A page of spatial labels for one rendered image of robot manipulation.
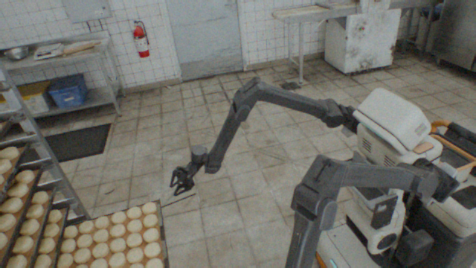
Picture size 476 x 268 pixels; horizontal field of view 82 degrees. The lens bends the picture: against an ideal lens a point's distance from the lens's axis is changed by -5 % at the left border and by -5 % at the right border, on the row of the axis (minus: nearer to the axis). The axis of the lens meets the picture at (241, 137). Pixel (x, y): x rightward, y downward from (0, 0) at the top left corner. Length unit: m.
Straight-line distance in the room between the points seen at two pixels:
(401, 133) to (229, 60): 3.91
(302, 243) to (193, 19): 4.04
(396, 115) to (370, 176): 0.32
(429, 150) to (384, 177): 0.35
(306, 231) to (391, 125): 0.49
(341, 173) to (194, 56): 4.09
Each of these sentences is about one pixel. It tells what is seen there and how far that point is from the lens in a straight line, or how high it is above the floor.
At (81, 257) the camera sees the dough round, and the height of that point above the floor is 0.97.
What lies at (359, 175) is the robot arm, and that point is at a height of 1.26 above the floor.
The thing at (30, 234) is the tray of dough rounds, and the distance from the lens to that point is 1.01.
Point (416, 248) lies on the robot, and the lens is 1.45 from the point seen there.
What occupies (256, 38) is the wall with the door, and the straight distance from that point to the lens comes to 4.68.
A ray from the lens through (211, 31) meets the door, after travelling 4.54.
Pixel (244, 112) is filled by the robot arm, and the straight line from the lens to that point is 1.04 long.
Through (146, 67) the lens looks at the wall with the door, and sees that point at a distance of 4.61.
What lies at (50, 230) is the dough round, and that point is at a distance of 1.11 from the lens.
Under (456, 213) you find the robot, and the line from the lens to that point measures 1.42.
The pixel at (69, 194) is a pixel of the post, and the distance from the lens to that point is 1.17.
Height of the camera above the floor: 1.74
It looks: 34 degrees down
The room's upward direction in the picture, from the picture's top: 7 degrees counter-clockwise
